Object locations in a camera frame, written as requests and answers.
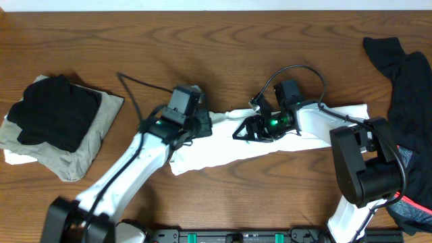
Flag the folded white garment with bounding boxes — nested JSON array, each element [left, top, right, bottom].
[[3, 114, 38, 166]]

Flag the black garment at right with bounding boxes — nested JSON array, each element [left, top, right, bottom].
[[363, 37, 431, 209]]

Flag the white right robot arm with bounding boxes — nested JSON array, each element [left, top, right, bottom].
[[232, 101, 407, 242]]

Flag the folded black garment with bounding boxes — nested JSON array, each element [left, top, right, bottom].
[[7, 76, 102, 153]]

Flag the grey red-trimmed garment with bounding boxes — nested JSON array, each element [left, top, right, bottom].
[[387, 146, 431, 236]]

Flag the white printed t-shirt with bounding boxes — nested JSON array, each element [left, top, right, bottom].
[[168, 103, 371, 176]]

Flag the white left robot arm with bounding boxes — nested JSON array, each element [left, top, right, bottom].
[[40, 105, 212, 242]]

